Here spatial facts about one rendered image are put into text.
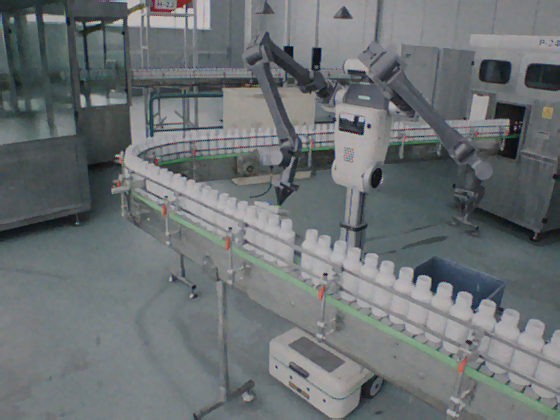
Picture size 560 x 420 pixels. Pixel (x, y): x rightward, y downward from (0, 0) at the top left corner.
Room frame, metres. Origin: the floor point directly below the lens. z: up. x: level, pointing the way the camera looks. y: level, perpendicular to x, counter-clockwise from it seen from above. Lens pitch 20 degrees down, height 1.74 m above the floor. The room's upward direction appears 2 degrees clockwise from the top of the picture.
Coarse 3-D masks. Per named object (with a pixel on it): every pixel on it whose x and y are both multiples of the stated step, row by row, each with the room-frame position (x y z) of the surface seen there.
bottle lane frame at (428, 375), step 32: (160, 224) 1.93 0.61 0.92; (192, 256) 1.74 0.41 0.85; (224, 256) 1.58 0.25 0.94; (256, 288) 1.45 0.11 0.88; (288, 288) 1.33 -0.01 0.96; (288, 320) 1.33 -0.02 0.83; (352, 320) 1.14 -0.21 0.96; (352, 352) 1.13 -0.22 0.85; (384, 352) 1.05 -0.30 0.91; (416, 352) 0.98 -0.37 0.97; (416, 384) 0.97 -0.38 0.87; (448, 384) 0.91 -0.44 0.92; (480, 384) 0.85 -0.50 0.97; (480, 416) 0.84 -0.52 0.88; (512, 416) 0.79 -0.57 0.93; (544, 416) 0.74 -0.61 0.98
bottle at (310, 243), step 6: (306, 234) 1.35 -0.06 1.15; (312, 234) 1.33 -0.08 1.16; (306, 240) 1.34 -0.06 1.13; (312, 240) 1.33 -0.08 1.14; (306, 246) 1.32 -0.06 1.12; (312, 246) 1.32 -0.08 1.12; (312, 252) 1.32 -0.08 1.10; (306, 258) 1.32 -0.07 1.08; (312, 258) 1.32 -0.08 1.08; (306, 264) 1.32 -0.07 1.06; (312, 264) 1.32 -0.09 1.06; (312, 270) 1.32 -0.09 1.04; (306, 276) 1.32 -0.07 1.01
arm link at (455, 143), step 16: (400, 64) 1.40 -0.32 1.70; (384, 80) 1.44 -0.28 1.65; (400, 80) 1.39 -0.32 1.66; (416, 96) 1.39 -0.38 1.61; (416, 112) 1.42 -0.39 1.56; (432, 112) 1.40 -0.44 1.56; (432, 128) 1.41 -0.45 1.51; (448, 128) 1.40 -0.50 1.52; (448, 144) 1.41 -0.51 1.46; (464, 144) 1.41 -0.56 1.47
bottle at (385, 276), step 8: (384, 264) 1.15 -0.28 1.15; (392, 264) 1.14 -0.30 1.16; (384, 272) 1.12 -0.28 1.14; (392, 272) 1.12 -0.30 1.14; (376, 280) 1.12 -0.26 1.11; (384, 280) 1.11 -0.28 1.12; (392, 280) 1.11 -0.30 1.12; (376, 288) 1.12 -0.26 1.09; (376, 296) 1.11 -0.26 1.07; (384, 296) 1.10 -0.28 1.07; (384, 304) 1.10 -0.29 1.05; (376, 312) 1.11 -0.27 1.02; (384, 312) 1.10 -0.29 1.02
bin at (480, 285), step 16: (432, 256) 1.63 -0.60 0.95; (416, 272) 1.54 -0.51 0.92; (432, 272) 1.65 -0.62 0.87; (448, 272) 1.60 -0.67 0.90; (464, 272) 1.55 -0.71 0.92; (480, 272) 1.51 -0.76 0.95; (432, 288) 1.64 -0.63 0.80; (464, 288) 1.54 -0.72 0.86; (480, 288) 1.50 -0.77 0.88; (496, 288) 1.46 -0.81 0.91; (496, 304) 1.40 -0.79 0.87
